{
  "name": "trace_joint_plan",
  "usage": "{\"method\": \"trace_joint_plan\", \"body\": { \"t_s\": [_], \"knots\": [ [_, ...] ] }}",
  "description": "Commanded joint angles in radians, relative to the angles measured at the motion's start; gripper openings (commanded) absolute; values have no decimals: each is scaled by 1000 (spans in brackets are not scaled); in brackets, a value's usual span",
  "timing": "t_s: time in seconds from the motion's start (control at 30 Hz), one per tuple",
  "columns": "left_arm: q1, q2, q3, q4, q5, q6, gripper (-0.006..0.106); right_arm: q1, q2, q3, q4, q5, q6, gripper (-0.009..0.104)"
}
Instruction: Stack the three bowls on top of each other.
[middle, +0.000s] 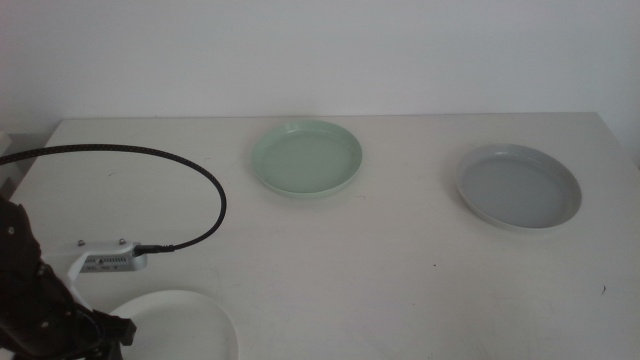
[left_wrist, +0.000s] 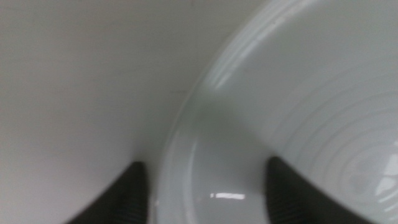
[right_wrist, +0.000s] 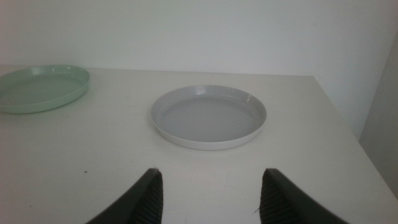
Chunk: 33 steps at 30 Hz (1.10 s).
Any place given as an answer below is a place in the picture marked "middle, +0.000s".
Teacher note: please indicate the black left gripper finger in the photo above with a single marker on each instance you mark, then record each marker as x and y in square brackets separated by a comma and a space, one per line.
[117, 331]
[112, 354]

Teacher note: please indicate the white shallow bowl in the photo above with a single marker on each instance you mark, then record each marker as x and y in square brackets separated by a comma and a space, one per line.
[185, 330]

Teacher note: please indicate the pale green shallow bowl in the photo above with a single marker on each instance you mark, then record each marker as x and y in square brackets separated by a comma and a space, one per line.
[306, 162]

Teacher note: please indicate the grey shallow bowl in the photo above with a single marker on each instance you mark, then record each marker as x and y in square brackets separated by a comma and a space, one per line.
[518, 192]

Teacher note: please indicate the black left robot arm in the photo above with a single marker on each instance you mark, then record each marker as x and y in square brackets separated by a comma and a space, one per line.
[15, 235]

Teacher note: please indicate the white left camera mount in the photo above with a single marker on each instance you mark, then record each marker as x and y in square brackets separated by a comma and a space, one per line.
[75, 250]

